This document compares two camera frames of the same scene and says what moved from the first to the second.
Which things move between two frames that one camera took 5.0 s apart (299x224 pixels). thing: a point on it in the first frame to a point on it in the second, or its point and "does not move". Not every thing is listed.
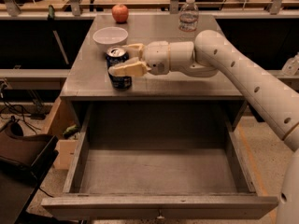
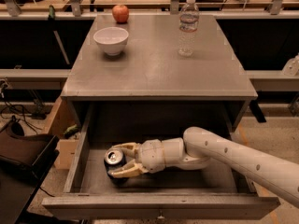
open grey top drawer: [159, 161] does not move
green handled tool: [71, 131] does not move
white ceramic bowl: [111, 35] does not move
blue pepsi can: [113, 56] to [114, 159]
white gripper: [156, 57] to [150, 155]
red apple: [120, 13] does not move
